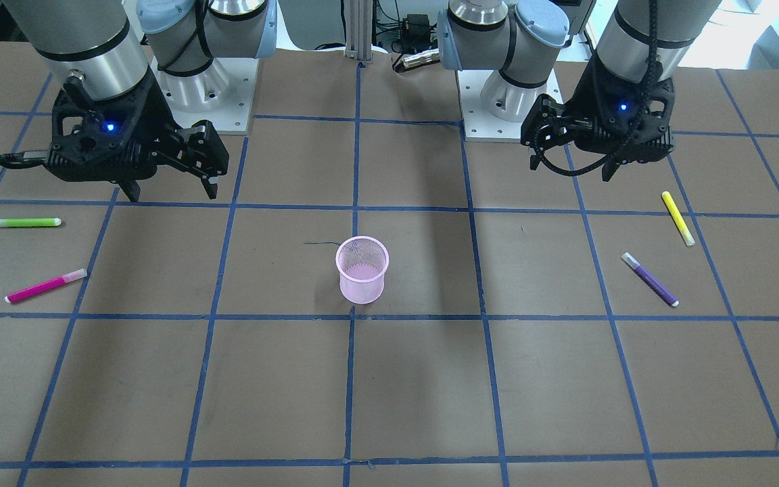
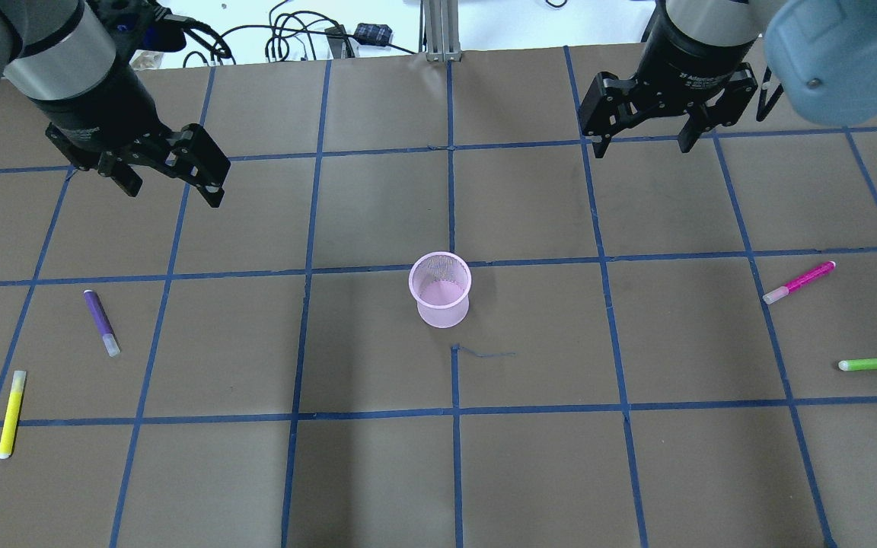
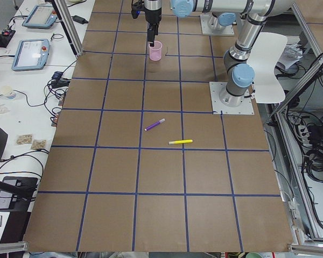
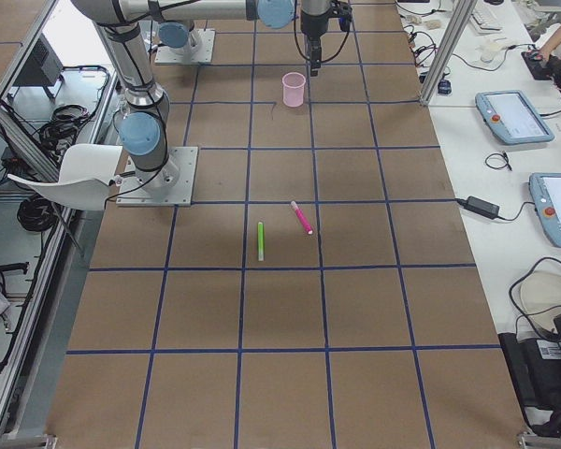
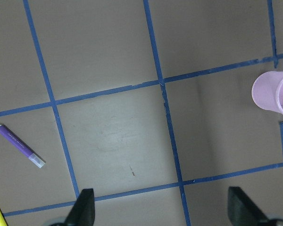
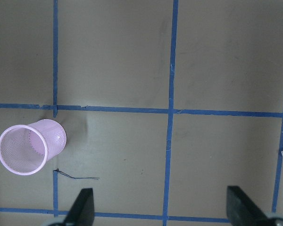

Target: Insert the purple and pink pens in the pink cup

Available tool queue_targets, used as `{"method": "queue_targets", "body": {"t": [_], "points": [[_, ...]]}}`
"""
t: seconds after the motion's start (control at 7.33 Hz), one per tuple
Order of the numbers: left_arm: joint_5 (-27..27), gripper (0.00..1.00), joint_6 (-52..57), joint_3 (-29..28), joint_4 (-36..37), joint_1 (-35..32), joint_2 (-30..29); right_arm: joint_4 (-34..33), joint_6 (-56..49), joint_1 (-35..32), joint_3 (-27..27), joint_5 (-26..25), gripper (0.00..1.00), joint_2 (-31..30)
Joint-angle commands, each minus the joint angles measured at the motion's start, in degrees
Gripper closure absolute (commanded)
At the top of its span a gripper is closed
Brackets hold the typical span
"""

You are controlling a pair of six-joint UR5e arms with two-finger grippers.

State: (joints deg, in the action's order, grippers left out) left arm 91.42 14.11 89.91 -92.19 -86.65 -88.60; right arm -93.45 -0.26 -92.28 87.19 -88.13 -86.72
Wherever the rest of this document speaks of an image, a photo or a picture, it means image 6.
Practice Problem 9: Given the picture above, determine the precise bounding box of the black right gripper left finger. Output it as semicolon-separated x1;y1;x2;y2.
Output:
63;188;95;226

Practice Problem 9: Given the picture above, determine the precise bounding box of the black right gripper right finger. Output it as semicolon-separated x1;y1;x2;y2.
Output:
226;186;271;226

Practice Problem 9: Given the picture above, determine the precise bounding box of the pink mesh cup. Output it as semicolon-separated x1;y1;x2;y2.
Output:
0;119;67;176

